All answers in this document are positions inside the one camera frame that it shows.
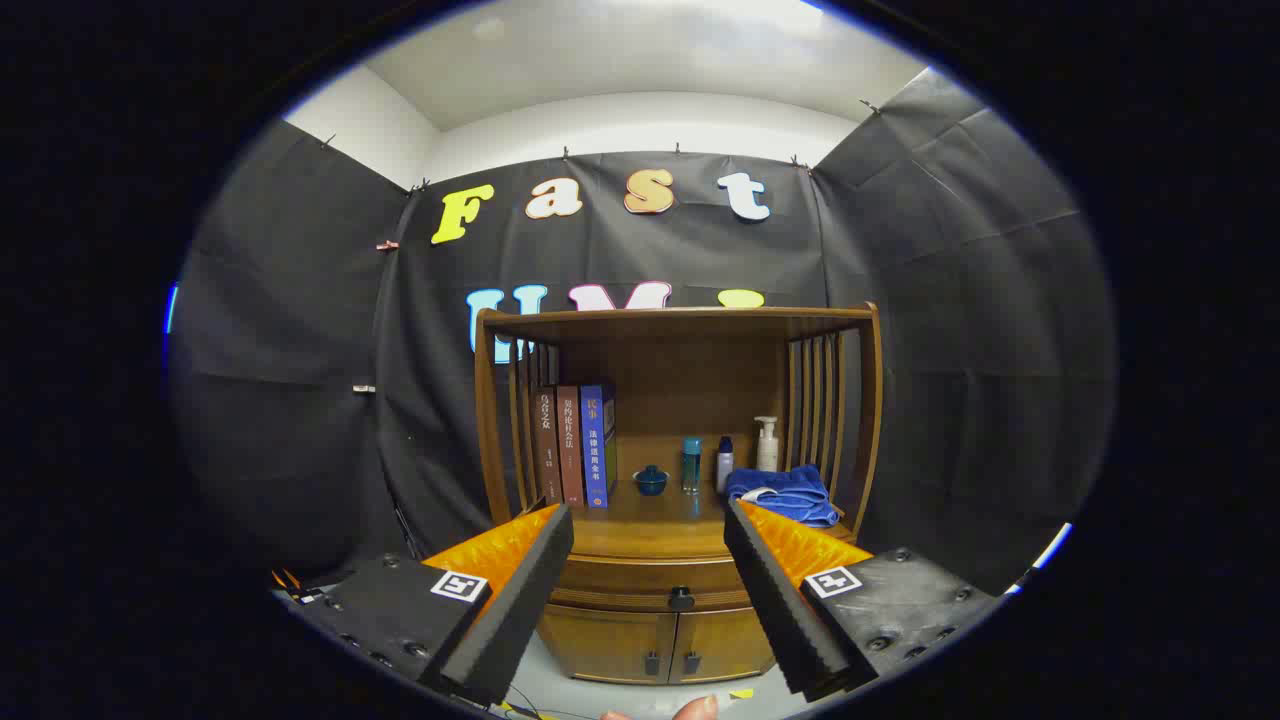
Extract wooden countertop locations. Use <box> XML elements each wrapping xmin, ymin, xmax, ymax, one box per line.
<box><xmin>545</xmin><ymin>478</ymin><xmax>856</xmax><ymax>561</ymax></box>

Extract black backdrop cloth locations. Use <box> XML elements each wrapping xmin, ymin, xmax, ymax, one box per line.
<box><xmin>168</xmin><ymin>68</ymin><xmax>1119</xmax><ymax>596</ymax></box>

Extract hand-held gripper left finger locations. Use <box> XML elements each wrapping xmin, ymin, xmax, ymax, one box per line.
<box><xmin>290</xmin><ymin>503</ymin><xmax>576</xmax><ymax>708</ymax></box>

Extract wooden cabinet door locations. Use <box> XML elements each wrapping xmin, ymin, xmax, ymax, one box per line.
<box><xmin>537</xmin><ymin>603</ymin><xmax>679</xmax><ymax>684</ymax></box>
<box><xmin>668</xmin><ymin>605</ymin><xmax>776</xmax><ymax>684</ymax></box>

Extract wooden drawer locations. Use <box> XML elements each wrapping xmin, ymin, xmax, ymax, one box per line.
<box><xmin>553</xmin><ymin>555</ymin><xmax>751</xmax><ymax>613</ymax></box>

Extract dark brown book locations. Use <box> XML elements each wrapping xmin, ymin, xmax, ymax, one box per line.
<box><xmin>533</xmin><ymin>387</ymin><xmax>561</xmax><ymax>506</ymax></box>

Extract black device orange tips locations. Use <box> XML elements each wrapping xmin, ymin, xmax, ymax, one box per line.
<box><xmin>272</xmin><ymin>568</ymin><xmax>326</xmax><ymax>604</ymax></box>

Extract folded blue towel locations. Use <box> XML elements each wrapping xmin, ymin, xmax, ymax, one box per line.
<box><xmin>725</xmin><ymin>464</ymin><xmax>841</xmax><ymax>529</ymax></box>

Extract wooden cabinet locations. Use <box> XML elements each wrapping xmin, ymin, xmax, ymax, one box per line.
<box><xmin>473</xmin><ymin>303</ymin><xmax>884</xmax><ymax>686</ymax></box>

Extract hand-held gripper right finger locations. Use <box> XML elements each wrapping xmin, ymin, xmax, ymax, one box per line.
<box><xmin>724</xmin><ymin>498</ymin><xmax>1001</xmax><ymax>703</ymax></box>

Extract reddish brown book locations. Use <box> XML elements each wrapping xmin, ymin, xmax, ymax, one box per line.
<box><xmin>556</xmin><ymin>386</ymin><xmax>586</xmax><ymax>508</ymax></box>

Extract blue book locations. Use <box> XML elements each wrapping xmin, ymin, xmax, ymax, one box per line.
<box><xmin>580</xmin><ymin>384</ymin><xmax>618</xmax><ymax>509</ymax></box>

